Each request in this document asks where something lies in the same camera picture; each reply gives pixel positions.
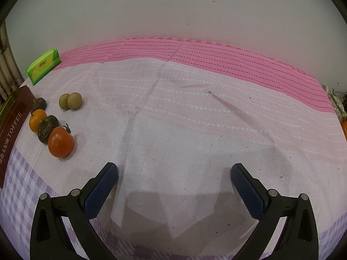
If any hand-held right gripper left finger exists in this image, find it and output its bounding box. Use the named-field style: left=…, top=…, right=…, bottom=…
left=30, top=162, right=119, bottom=260

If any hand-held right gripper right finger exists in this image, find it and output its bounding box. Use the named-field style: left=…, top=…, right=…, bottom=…
left=230, top=163, right=319, bottom=260

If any red round fruit with stem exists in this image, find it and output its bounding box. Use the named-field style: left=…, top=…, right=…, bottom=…
left=48, top=124, right=75, bottom=158

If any dark wrinkled passion fruit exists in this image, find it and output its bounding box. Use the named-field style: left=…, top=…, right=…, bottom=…
left=37, top=115, right=59, bottom=145
left=30, top=97, right=46, bottom=114

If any tan longan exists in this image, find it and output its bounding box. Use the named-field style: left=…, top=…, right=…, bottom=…
left=59, top=93, right=71, bottom=111
left=67, top=92, right=82, bottom=110

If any small orange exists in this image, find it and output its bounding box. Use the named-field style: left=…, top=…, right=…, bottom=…
left=29, top=109, right=48, bottom=133

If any maroon and gold tin box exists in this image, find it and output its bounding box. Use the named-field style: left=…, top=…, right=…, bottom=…
left=0, top=85, right=36, bottom=189

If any purple checked tablecloth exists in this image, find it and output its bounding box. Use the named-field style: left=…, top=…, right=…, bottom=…
left=0, top=58, right=347, bottom=260

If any green tissue pack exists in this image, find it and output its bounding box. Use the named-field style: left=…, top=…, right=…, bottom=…
left=26, top=48, right=61, bottom=86

